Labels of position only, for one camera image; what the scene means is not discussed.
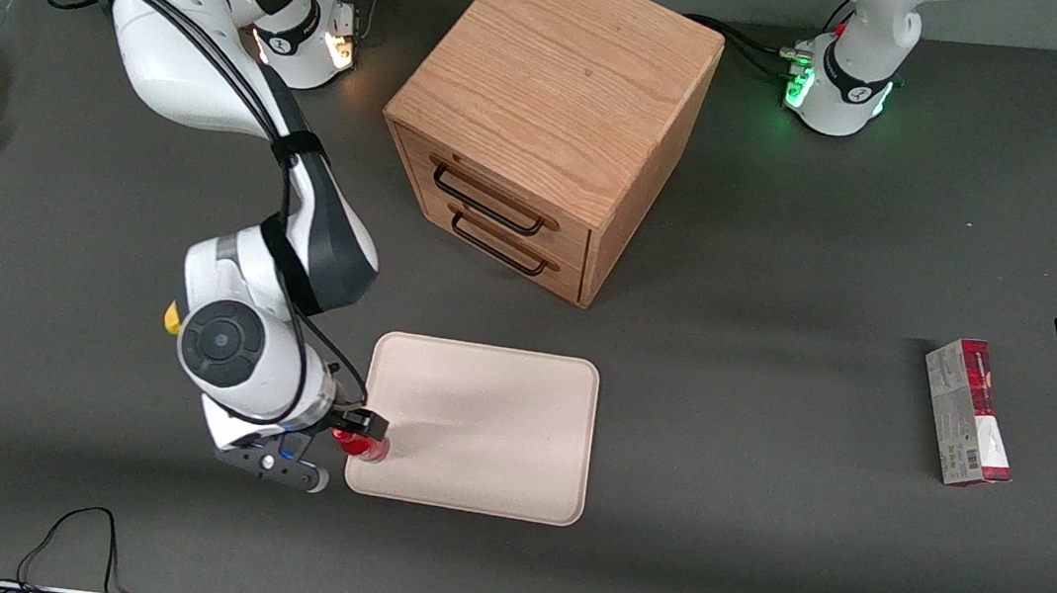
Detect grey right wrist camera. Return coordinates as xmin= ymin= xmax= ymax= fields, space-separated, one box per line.
xmin=212 ymin=432 xmax=334 ymax=496

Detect red coke bottle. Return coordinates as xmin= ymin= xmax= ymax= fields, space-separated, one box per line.
xmin=328 ymin=422 xmax=394 ymax=466

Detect thin black looped cable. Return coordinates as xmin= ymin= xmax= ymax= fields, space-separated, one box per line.
xmin=0 ymin=495 xmax=166 ymax=593

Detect black left arm base cables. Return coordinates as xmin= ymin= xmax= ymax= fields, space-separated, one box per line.
xmin=677 ymin=0 xmax=858 ymax=91

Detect wooden two-drawer cabinet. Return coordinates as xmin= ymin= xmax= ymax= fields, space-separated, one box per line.
xmin=363 ymin=0 xmax=732 ymax=322

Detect black wire drawer handle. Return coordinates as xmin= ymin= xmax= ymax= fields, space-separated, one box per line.
xmin=426 ymin=160 xmax=554 ymax=240
xmin=445 ymin=212 xmax=556 ymax=279

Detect beige rectangular tray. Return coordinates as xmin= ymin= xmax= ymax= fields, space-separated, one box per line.
xmin=341 ymin=326 xmax=605 ymax=530

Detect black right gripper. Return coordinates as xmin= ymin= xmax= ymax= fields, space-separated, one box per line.
xmin=297 ymin=374 xmax=398 ymax=453

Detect grey and red carton box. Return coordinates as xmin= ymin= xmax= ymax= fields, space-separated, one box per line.
xmin=911 ymin=333 xmax=1028 ymax=494

